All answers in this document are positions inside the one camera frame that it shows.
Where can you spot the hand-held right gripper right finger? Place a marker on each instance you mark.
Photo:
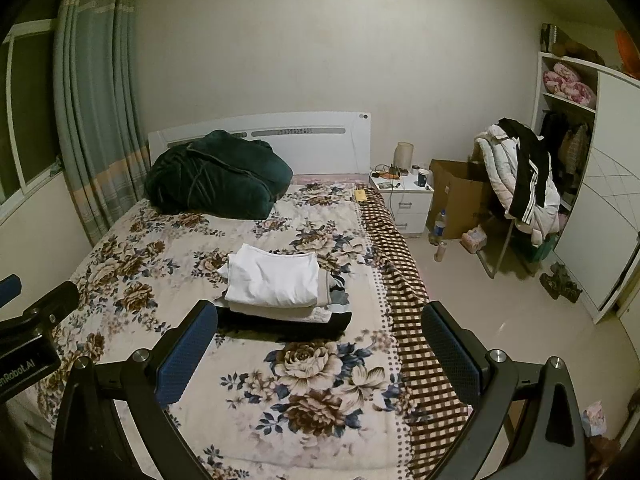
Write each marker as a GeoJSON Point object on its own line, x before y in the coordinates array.
{"type": "Point", "coordinates": [450, 350]}

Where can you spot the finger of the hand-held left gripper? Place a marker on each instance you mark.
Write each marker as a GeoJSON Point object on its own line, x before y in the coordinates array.
{"type": "Point", "coordinates": [9, 289]}
{"type": "Point", "coordinates": [50, 310]}

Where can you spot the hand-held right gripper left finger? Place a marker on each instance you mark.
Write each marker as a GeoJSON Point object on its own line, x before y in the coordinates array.
{"type": "Point", "coordinates": [187, 350]}

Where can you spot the white t-shirt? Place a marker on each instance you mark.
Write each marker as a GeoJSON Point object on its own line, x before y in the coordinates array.
{"type": "Point", "coordinates": [270, 275]}

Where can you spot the brown checked blanket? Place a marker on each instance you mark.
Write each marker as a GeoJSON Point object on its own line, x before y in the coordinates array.
{"type": "Point", "coordinates": [400, 280]}

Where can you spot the beige folded garment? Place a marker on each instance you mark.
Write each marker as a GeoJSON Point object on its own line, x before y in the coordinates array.
{"type": "Point", "coordinates": [270, 312]}

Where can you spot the tan spray can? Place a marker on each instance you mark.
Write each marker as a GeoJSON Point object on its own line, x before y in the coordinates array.
{"type": "Point", "coordinates": [441, 252]}

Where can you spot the black folded garment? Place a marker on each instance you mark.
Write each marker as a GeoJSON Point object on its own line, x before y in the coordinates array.
{"type": "Point", "coordinates": [290, 329]}

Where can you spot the pink tissue pack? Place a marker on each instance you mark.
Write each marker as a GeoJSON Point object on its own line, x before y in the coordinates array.
{"type": "Point", "coordinates": [474, 240]}

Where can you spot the metal folding chair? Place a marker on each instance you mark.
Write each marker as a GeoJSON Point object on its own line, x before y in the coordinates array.
{"type": "Point", "coordinates": [502, 250]}

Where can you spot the clear plastic bottle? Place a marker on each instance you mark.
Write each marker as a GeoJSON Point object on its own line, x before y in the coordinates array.
{"type": "Point", "coordinates": [440, 227]}

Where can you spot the floral blanket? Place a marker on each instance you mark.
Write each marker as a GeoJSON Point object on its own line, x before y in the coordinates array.
{"type": "Point", "coordinates": [310, 375]}

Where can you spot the grey patterned folded garment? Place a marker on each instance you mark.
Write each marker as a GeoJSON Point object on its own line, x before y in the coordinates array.
{"type": "Point", "coordinates": [335, 295]}

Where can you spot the dark patterned slippers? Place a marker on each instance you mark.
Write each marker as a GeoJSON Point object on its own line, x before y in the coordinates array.
{"type": "Point", "coordinates": [560, 282]}

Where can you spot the white nightstand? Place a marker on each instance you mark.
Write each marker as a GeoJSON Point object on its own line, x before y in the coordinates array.
{"type": "Point", "coordinates": [410, 210]}

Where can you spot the cardboard box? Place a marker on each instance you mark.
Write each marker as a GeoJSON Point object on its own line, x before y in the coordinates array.
{"type": "Point", "coordinates": [460, 200]}

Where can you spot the pale pink packet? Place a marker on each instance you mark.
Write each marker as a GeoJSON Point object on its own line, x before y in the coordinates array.
{"type": "Point", "coordinates": [594, 417]}

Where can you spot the dark cup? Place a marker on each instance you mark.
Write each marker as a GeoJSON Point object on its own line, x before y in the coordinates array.
{"type": "Point", "coordinates": [424, 179]}

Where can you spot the dark green quilt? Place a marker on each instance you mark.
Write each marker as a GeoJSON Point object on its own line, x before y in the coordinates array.
{"type": "Point", "coordinates": [215, 175]}

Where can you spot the yellow packet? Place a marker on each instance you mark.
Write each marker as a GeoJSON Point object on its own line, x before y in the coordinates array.
{"type": "Point", "coordinates": [360, 195]}

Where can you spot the window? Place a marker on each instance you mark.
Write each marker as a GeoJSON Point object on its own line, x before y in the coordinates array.
{"type": "Point", "coordinates": [35, 110]}

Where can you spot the orange object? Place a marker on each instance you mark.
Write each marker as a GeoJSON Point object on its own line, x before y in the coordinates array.
{"type": "Point", "coordinates": [387, 173]}

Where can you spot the black striped trousers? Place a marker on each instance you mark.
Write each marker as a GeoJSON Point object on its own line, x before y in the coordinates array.
{"type": "Point", "coordinates": [525, 170]}

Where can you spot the grey-green striped curtain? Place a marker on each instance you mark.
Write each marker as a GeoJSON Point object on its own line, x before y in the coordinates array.
{"type": "Point", "coordinates": [95, 110]}

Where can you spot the beige table lamp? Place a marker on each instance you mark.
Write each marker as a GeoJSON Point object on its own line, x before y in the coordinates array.
{"type": "Point", "coordinates": [405, 155]}

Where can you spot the pink bed sheet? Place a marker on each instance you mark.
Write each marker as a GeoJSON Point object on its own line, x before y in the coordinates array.
{"type": "Point", "coordinates": [330, 179]}

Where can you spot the white wardrobe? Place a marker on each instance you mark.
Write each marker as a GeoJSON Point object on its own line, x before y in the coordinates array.
{"type": "Point", "coordinates": [600, 200]}

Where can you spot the brown hanging garment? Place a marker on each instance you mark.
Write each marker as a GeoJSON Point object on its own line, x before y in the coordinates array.
{"type": "Point", "coordinates": [575, 147]}

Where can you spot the dark hanging garment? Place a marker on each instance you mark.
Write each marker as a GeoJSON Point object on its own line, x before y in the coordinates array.
{"type": "Point", "coordinates": [552, 135]}

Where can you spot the white bed headboard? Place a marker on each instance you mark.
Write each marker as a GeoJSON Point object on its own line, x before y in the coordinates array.
{"type": "Point", "coordinates": [320, 150]}

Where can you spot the pink floral pillow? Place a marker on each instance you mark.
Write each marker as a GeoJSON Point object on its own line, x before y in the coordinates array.
{"type": "Point", "coordinates": [560, 76]}
{"type": "Point", "coordinates": [579, 94]}

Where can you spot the brown bag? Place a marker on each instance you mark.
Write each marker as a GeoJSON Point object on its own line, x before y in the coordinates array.
{"type": "Point", "coordinates": [580, 51]}

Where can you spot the dark green box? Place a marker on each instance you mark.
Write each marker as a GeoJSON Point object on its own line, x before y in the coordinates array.
{"type": "Point", "coordinates": [550, 37]}

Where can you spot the orange bag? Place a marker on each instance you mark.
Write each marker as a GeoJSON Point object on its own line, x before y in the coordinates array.
{"type": "Point", "coordinates": [627, 50]}

